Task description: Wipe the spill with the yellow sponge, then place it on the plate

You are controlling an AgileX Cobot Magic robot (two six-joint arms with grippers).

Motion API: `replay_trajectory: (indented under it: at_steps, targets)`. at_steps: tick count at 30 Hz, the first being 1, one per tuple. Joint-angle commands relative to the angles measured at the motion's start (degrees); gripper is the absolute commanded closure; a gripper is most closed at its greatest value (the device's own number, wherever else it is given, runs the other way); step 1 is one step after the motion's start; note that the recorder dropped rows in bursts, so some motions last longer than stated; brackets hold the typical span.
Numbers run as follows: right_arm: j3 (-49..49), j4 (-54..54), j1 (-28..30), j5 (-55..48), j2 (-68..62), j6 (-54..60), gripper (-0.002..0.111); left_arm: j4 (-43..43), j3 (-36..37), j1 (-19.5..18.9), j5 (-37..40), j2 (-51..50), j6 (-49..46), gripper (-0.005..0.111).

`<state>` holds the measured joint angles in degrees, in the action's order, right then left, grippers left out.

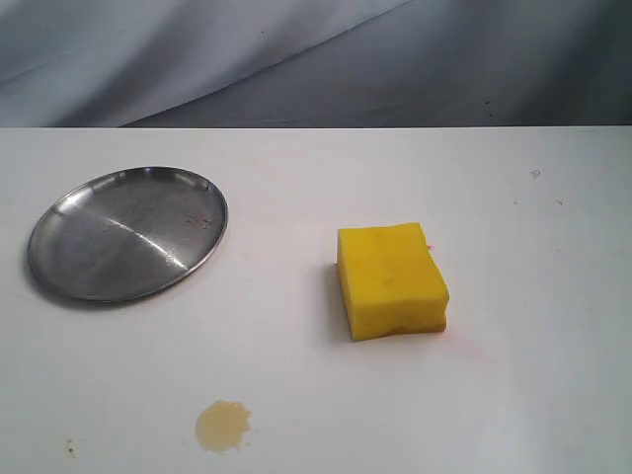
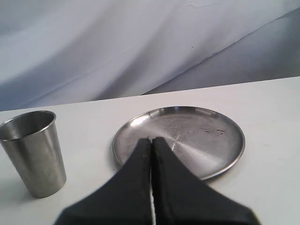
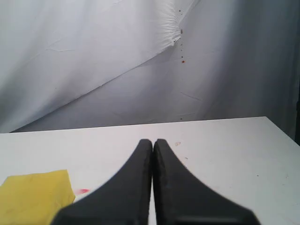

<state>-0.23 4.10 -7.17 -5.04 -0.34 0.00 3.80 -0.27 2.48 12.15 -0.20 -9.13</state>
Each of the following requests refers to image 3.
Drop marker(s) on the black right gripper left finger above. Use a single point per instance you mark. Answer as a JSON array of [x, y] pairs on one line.
[[123, 200]]

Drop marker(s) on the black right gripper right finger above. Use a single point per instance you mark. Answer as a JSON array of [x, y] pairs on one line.
[[181, 199]]

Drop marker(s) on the white backdrop cloth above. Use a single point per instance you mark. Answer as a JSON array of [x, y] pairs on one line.
[[93, 63]]

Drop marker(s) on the yellow sponge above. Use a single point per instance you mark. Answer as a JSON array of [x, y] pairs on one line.
[[34, 199]]

